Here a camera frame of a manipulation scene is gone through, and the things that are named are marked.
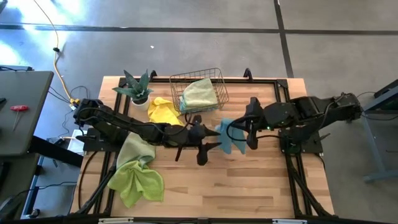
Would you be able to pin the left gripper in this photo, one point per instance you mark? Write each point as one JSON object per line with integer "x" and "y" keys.
{"x": 196, "y": 133}

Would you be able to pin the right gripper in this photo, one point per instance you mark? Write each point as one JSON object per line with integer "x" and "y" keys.
{"x": 255, "y": 119}

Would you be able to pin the pale green microfiber towel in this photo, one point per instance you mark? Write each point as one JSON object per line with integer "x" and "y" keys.
{"x": 199, "y": 93}
{"x": 136, "y": 151}

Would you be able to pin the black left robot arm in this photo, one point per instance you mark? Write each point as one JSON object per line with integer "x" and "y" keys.
{"x": 124, "y": 124}

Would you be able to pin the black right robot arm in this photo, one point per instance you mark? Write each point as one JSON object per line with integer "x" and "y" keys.
{"x": 311, "y": 109}

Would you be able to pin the yellow microfiber towel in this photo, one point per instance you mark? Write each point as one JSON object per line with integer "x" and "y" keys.
{"x": 161, "y": 113}

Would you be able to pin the lime green microfiber towel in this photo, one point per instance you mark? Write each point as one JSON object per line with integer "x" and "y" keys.
{"x": 140, "y": 186}

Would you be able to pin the potted plant in white pot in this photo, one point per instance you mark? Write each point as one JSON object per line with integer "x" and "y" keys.
{"x": 136, "y": 88}

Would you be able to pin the blue-grey metal stand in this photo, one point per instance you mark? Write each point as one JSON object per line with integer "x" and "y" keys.
{"x": 373, "y": 107}

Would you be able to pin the black diagonal beam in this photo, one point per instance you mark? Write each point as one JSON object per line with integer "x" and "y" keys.
{"x": 56, "y": 152}

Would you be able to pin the grey side table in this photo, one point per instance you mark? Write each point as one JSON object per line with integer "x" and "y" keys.
{"x": 25, "y": 124}

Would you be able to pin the black flat device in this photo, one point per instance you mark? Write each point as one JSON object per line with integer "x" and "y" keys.
{"x": 15, "y": 68}

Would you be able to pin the black aluminium table frame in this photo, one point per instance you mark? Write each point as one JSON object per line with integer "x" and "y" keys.
{"x": 264, "y": 81}

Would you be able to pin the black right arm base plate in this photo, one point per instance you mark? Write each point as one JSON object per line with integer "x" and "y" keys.
{"x": 316, "y": 150}

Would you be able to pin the silver frame end plate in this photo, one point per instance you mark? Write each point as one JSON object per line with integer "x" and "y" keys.
{"x": 115, "y": 220}
{"x": 289, "y": 221}

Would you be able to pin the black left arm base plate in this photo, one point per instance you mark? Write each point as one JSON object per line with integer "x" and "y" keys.
{"x": 90, "y": 147}

